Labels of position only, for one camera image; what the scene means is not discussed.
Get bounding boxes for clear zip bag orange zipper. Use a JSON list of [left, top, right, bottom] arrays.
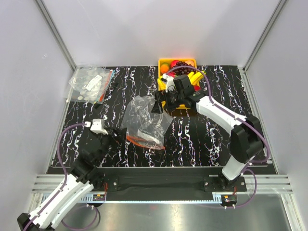
[[120, 96, 173, 150]]

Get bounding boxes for orange fruit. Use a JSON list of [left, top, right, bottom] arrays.
[[160, 63, 170, 74]]

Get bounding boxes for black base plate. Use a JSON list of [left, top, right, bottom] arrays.
[[96, 167, 247, 193]]

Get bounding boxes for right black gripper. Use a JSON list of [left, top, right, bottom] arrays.
[[151, 88, 184, 115]]

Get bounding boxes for yellow banana bunch in tray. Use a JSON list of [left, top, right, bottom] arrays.
[[188, 71, 206, 86]]

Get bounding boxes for stack of clear zip bags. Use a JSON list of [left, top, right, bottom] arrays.
[[69, 66, 115, 104]]

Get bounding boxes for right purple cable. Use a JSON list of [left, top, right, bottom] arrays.
[[168, 66, 270, 209]]

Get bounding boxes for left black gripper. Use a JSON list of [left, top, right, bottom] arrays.
[[94, 127, 127, 165]]

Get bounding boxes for red peach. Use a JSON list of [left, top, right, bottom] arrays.
[[170, 60, 179, 69]]

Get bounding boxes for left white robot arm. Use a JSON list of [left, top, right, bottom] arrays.
[[17, 128, 127, 231]]

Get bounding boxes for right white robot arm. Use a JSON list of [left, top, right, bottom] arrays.
[[152, 74, 265, 191]]

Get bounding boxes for dark purple grape bunch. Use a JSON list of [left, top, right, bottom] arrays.
[[173, 61, 195, 76]]

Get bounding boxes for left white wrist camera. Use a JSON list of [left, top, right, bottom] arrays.
[[90, 119, 108, 135]]

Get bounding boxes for purple cable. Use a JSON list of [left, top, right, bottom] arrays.
[[168, 66, 270, 209], [24, 122, 99, 229]]

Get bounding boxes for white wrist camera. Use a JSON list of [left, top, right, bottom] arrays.
[[90, 119, 108, 135], [162, 74, 176, 92]]

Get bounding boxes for yellow plastic fruit tray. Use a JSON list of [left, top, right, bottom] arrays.
[[155, 59, 205, 114]]

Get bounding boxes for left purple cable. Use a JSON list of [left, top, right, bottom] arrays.
[[24, 122, 99, 229]]

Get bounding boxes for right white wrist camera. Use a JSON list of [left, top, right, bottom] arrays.
[[162, 74, 176, 92]]

